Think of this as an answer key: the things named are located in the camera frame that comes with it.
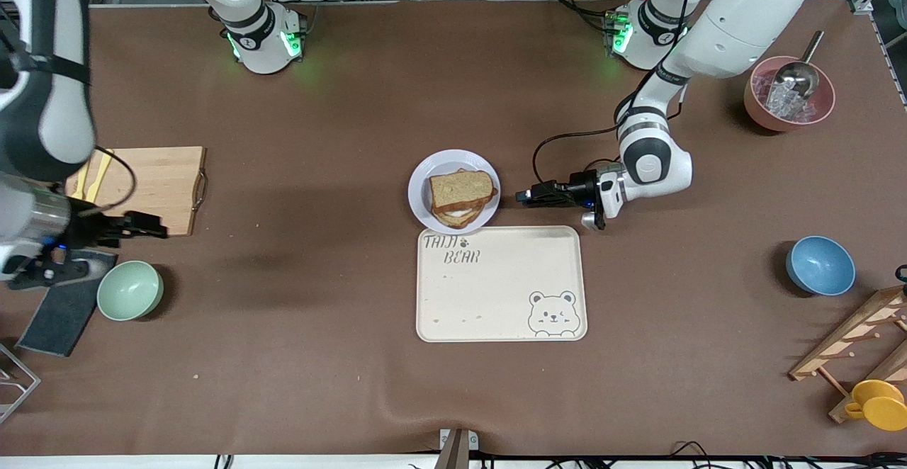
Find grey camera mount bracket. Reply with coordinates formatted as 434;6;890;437
434;428;480;469

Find wooden peg rack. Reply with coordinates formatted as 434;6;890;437
788;285;907;424

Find blue bowl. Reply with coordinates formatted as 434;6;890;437
785;235;857;297

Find metal scoop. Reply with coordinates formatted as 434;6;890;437
772;30;826;99

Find metal wire rack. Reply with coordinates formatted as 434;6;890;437
0;341;41;425

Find cream bear print tray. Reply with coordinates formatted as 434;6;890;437
415;225;588;343

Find pink bowl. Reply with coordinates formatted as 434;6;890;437
743;56;836;132

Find wooden cutting board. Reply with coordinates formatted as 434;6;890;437
65;146;208;237

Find plain brown bread slice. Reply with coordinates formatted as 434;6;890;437
429;169;495;216

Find yellow cup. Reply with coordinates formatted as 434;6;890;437
845;380;907;432

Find mint green bowl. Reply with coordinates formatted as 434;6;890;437
96;260;164;322

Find yellow plastic knife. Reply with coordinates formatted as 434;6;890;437
84;149;114;204

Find clear ice cubes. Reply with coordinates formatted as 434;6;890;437
753;72;814;120

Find dark grey cloth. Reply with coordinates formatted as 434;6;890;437
16;248;118;358

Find pale round plate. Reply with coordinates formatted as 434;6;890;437
407;149;501;236

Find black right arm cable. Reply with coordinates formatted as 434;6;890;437
92;147;137;213

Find toasted bread slice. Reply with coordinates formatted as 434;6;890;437
429;168;499;230

